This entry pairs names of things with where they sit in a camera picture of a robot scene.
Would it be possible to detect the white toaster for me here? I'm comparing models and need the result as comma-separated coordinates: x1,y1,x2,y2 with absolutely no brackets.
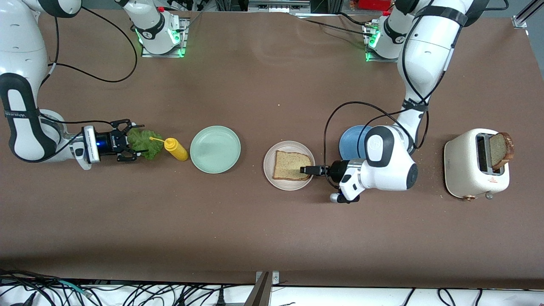
444,128,510,201

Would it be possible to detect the beige plate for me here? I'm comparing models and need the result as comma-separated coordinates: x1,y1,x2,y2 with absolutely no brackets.
263,141,316,191

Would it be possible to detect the yellow mustard squeeze bottle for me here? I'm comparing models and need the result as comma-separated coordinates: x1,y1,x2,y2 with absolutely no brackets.
149,136,189,162

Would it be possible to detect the black base cable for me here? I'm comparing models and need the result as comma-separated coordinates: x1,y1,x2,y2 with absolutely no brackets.
293,12,379,39

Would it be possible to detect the grey metal box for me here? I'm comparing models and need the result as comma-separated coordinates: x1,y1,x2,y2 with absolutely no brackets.
248,0,311,13

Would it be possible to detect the red box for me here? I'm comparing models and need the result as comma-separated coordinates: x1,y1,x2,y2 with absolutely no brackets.
356,0,392,11

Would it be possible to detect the tangled black cable bundle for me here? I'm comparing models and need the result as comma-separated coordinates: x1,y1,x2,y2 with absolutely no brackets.
0,269,238,306

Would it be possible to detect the green lettuce leaf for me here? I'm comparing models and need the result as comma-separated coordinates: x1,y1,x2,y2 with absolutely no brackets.
127,128,165,161

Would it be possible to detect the pale green plate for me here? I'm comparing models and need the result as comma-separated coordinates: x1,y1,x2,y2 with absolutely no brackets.
190,125,241,174

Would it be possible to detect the teal cable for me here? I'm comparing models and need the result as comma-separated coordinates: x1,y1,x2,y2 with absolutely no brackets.
54,280,92,297

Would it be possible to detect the light brown bread slice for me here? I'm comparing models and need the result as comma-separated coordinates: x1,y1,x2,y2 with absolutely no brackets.
272,150,314,181

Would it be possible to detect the blue plate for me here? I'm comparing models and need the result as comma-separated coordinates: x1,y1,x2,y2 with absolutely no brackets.
339,125,377,161

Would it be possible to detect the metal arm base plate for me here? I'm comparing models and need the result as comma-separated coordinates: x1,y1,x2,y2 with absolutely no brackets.
365,21,411,63
141,17,187,58

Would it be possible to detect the dark crusted bread slice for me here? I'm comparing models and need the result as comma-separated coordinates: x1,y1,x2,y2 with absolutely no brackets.
489,132,515,170

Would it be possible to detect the aluminium frame rail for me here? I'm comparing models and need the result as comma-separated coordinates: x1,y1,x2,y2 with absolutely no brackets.
512,0,544,29

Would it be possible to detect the metal table bracket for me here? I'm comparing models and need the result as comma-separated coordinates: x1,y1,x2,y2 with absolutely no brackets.
243,271,280,306

